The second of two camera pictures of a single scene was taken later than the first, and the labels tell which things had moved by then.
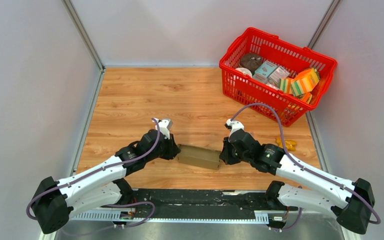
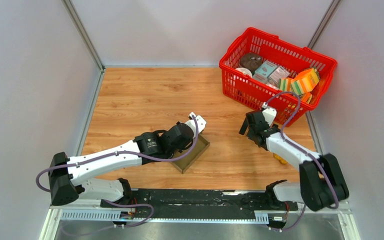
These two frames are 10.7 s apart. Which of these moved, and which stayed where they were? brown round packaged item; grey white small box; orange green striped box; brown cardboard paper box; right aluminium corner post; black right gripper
Moved: brown cardboard paper box; black right gripper
Stayed: brown round packaged item; orange green striped box; grey white small box; right aluminium corner post
